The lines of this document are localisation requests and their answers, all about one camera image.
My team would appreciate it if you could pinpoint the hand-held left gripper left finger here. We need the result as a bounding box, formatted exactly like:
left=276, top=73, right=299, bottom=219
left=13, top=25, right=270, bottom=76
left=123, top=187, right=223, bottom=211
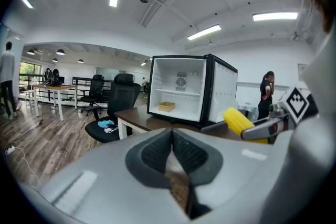
left=19, top=128, right=190, bottom=224

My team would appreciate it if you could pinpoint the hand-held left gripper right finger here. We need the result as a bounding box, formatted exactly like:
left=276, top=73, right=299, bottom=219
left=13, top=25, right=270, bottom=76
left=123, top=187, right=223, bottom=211
left=172, top=117, right=334, bottom=224

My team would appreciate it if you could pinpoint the black office chair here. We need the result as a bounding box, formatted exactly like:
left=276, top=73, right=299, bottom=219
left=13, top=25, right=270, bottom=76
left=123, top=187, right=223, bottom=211
left=80, top=74, right=105, bottom=116
left=85, top=73, right=142, bottom=144

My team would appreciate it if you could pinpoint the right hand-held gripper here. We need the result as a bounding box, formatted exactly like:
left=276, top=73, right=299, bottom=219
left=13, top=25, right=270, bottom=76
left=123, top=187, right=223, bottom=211
left=201, top=86, right=320, bottom=141

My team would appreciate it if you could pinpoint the wooden table with white legs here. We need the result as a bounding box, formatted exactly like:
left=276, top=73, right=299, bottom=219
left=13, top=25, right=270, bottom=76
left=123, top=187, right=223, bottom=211
left=31, top=83, right=78, bottom=122

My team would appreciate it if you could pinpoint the framed wall picture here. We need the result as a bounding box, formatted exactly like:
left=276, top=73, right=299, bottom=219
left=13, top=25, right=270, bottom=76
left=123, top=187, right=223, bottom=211
left=297, top=63, right=308, bottom=81

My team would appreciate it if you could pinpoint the mini fridge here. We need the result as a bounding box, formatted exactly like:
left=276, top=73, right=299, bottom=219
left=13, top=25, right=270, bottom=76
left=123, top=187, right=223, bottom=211
left=146, top=54, right=238, bottom=130

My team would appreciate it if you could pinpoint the black equipment bundle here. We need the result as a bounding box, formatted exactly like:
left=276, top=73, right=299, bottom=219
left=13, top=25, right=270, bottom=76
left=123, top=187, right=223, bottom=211
left=42, top=67, right=62, bottom=87

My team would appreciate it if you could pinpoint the black metal railing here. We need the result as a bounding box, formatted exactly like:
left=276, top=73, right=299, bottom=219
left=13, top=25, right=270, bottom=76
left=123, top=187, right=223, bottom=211
left=18, top=73, right=116, bottom=108

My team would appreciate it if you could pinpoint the small wooden tray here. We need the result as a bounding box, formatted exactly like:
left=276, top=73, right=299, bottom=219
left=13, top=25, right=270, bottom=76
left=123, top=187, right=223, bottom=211
left=158, top=101, right=176, bottom=113

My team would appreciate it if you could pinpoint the white cable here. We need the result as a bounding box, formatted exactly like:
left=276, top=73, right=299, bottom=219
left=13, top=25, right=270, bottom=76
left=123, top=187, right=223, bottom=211
left=14, top=146, right=43, bottom=186

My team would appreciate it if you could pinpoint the white shelf rack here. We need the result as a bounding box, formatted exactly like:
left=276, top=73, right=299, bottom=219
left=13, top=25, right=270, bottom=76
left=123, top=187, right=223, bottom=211
left=154, top=88, right=203, bottom=97

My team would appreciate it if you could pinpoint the yellow corn cob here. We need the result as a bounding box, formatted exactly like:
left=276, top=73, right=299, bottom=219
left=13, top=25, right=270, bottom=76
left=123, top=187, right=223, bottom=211
left=222, top=107, right=269, bottom=144

